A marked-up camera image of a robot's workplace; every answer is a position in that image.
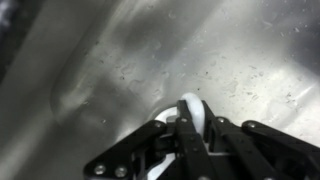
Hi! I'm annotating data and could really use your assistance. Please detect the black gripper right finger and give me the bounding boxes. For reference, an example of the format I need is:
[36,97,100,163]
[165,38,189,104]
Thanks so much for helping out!
[199,105,320,180]

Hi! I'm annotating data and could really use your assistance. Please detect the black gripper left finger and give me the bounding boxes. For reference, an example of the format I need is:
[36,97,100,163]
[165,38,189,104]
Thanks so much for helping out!
[83,100,214,180]

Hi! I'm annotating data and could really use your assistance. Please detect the white ceramic mug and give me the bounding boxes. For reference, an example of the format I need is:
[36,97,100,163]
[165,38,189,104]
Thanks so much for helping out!
[147,93,205,180]

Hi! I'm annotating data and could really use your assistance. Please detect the stainless steel sink basin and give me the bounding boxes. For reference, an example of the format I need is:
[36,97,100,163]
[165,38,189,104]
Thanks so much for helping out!
[0,0,320,180]

